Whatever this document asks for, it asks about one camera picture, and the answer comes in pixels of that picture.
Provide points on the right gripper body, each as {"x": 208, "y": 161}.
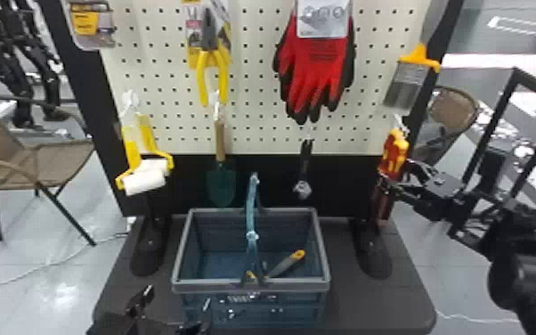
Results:
{"x": 438, "y": 196}

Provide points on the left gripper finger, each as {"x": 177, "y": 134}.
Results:
{"x": 141, "y": 301}

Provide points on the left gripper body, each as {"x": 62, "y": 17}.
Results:
{"x": 128, "y": 325}

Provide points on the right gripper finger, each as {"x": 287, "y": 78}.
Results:
{"x": 421, "y": 172}
{"x": 404, "y": 194}

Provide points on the red screwdriver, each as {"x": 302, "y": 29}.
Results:
{"x": 393, "y": 156}

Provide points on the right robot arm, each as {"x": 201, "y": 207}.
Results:
{"x": 530, "y": 280}

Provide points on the beige chair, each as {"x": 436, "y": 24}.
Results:
{"x": 452, "y": 112}
{"x": 25, "y": 159}

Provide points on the black wrench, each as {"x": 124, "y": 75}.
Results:
{"x": 304, "y": 161}

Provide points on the blue basket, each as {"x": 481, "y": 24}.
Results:
{"x": 249, "y": 283}

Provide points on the yellow paint roller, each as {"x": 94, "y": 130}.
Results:
{"x": 142, "y": 178}

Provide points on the black side table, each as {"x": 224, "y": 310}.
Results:
{"x": 534, "y": 117}

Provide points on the green trowel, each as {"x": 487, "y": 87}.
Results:
{"x": 220, "y": 184}

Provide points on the red gloves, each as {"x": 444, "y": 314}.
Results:
{"x": 312, "y": 70}

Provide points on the white pegboard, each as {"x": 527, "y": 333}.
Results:
{"x": 258, "y": 126}

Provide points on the yellow pliers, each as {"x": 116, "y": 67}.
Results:
{"x": 212, "y": 58}

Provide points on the yellow tape measure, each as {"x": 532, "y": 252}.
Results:
{"x": 88, "y": 23}

